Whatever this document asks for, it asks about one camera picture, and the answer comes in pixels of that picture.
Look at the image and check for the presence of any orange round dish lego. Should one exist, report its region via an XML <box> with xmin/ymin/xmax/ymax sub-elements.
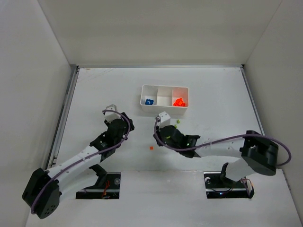
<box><xmin>173</xmin><ymin>97</ymin><xmax>186</xmax><ymax>107</ymax></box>

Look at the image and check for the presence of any large blue arch lego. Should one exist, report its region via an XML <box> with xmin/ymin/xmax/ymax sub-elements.
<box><xmin>145</xmin><ymin>99</ymin><xmax>154</xmax><ymax>105</ymax></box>

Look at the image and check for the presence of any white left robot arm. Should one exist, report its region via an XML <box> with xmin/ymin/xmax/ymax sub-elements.
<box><xmin>22</xmin><ymin>110</ymin><xmax>134</xmax><ymax>219</ymax></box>

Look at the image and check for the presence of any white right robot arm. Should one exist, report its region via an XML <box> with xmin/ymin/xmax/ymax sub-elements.
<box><xmin>153</xmin><ymin>125</ymin><xmax>278</xmax><ymax>182</ymax></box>

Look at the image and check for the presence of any white divided sorting tray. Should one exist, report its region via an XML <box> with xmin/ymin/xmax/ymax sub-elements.
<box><xmin>140</xmin><ymin>85</ymin><xmax>189</xmax><ymax>115</ymax></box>

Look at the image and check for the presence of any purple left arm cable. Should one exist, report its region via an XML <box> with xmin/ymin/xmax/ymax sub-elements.
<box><xmin>30</xmin><ymin>109</ymin><xmax>132</xmax><ymax>215</ymax></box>

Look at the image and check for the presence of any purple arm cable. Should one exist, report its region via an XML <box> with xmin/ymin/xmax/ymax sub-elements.
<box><xmin>153</xmin><ymin>116</ymin><xmax>292</xmax><ymax>167</ymax></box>
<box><xmin>30</xmin><ymin>109</ymin><xmax>132</xmax><ymax>215</ymax></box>

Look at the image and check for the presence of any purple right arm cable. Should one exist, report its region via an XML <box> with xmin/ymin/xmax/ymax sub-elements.
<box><xmin>153</xmin><ymin>116</ymin><xmax>292</xmax><ymax>167</ymax></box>

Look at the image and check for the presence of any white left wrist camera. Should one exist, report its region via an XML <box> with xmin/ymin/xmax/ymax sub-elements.
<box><xmin>102</xmin><ymin>104</ymin><xmax>120</xmax><ymax>123</ymax></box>

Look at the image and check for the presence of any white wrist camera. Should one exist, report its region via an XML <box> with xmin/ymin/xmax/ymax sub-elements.
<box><xmin>156</xmin><ymin>111</ymin><xmax>171</xmax><ymax>128</ymax></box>
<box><xmin>102</xmin><ymin>104</ymin><xmax>120</xmax><ymax>123</ymax></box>

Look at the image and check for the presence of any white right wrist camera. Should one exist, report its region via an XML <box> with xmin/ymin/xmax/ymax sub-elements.
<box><xmin>156</xmin><ymin>111</ymin><xmax>171</xmax><ymax>128</ymax></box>

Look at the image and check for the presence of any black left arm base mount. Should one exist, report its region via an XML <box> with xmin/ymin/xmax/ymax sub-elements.
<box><xmin>75</xmin><ymin>164</ymin><xmax>121</xmax><ymax>200</ymax></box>

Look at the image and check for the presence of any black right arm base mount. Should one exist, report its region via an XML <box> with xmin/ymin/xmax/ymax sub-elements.
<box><xmin>204</xmin><ymin>163</ymin><xmax>255</xmax><ymax>199</ymax></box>

